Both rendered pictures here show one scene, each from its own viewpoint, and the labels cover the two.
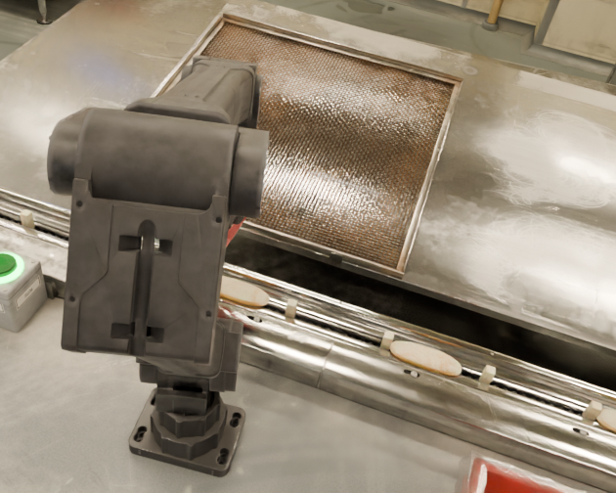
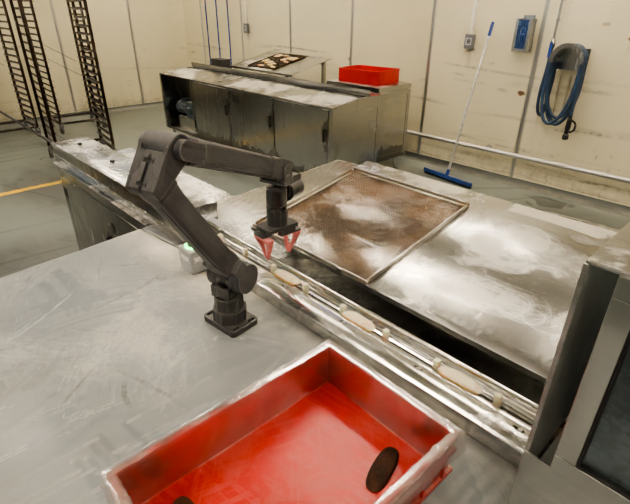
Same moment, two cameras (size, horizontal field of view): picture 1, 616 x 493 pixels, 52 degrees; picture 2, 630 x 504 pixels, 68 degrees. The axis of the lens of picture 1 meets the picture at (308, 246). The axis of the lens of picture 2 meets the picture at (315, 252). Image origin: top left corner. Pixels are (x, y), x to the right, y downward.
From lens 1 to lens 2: 70 cm
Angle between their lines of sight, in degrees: 32
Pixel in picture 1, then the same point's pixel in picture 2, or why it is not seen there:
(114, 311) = (138, 177)
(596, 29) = not seen: outside the picture
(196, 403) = (224, 293)
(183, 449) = (219, 318)
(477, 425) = (358, 348)
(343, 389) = (307, 322)
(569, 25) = not seen: outside the picture
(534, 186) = (479, 258)
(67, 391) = (196, 296)
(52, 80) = not seen: hidden behind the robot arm
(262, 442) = (258, 332)
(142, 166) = (153, 139)
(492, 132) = (471, 230)
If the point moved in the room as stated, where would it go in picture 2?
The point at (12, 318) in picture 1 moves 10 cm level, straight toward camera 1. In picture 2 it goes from (191, 266) to (182, 284)
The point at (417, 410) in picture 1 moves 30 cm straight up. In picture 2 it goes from (334, 336) to (338, 219)
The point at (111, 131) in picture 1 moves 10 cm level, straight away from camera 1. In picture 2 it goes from (151, 132) to (177, 120)
